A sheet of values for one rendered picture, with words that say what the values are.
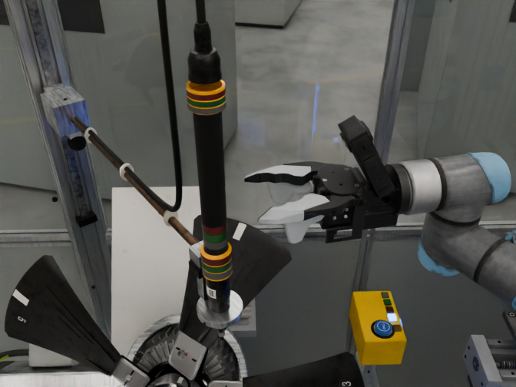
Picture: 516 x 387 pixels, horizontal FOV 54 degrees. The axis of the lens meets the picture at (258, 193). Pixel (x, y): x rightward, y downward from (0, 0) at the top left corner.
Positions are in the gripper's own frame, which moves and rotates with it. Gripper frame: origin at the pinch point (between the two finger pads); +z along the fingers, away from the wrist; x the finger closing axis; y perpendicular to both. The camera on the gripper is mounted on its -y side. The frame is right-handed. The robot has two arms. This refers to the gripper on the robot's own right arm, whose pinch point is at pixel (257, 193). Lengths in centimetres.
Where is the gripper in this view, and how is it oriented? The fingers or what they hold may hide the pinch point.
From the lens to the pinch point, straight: 65.4
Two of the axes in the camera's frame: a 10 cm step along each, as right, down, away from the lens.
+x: -2.0, -5.7, 8.0
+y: 0.0, 8.2, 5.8
